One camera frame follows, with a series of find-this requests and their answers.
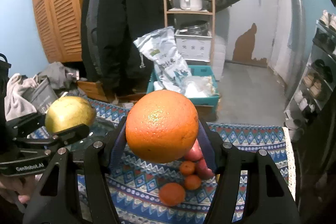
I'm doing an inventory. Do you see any small tangerine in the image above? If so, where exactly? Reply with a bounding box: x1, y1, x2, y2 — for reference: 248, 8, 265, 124
184, 174, 202, 190
179, 161, 196, 176

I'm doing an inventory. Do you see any pink red apple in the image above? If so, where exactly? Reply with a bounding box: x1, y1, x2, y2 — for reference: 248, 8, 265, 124
183, 139, 203, 162

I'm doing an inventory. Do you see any left hand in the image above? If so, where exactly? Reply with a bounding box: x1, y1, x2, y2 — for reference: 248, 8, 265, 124
0, 174, 37, 204

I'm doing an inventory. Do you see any white storage box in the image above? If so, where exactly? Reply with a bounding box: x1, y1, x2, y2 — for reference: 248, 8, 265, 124
175, 30, 213, 63

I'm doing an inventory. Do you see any white fleece cloth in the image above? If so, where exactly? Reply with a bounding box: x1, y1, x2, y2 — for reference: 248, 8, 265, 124
5, 73, 38, 121

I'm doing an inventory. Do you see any large tangerine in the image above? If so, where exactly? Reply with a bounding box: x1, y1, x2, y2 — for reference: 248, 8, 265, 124
158, 182, 186, 206

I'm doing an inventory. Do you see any green pear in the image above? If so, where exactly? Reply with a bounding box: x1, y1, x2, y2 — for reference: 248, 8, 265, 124
45, 96, 96, 135

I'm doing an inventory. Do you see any dark red apple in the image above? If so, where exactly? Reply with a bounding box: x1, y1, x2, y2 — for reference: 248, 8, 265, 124
195, 158, 215, 180

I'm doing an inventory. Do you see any small tangerine upper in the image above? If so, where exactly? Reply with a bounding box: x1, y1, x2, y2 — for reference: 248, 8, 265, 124
179, 161, 196, 176

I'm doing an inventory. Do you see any white cooking pot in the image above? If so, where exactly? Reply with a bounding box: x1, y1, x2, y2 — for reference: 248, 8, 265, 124
179, 0, 210, 11

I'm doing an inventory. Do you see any clear glass bowl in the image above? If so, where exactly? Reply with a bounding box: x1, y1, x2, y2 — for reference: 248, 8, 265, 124
66, 117, 116, 152

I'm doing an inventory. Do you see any teal plastic crate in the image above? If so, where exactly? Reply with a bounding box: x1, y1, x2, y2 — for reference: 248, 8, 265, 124
147, 64, 220, 108

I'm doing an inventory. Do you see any black hanging jacket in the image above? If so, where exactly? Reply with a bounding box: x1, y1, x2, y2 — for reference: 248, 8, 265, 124
81, 0, 165, 97

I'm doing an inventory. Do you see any white rice bag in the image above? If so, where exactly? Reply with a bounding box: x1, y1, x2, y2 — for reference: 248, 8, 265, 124
133, 26, 191, 94

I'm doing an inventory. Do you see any grey clothes pile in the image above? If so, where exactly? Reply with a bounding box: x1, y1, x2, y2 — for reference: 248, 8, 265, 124
37, 61, 79, 90

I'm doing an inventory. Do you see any grey laundry bag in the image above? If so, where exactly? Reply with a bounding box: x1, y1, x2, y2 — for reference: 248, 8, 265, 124
26, 78, 59, 113

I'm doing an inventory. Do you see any white shoe rack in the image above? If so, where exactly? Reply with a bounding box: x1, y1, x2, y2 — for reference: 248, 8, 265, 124
284, 10, 335, 133

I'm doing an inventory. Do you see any small tangerine middle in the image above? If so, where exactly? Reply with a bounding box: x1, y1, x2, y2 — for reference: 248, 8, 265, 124
184, 174, 202, 190

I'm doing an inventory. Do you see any large orange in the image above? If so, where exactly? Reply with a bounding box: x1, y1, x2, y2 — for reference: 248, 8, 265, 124
125, 90, 199, 163

